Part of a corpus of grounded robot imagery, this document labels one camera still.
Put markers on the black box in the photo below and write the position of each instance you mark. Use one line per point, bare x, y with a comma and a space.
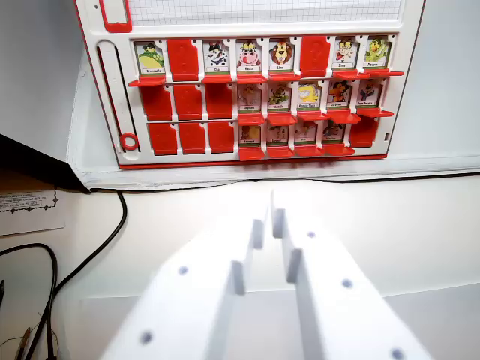
33, 161

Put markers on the red and white game board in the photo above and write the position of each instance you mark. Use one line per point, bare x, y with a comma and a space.
262, 93

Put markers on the red flap of cow window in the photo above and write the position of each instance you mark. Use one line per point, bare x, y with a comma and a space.
252, 78

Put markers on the white printed paper card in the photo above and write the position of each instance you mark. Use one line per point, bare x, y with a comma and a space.
30, 213

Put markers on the brown pen-like stick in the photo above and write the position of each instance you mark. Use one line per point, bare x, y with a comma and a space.
23, 343

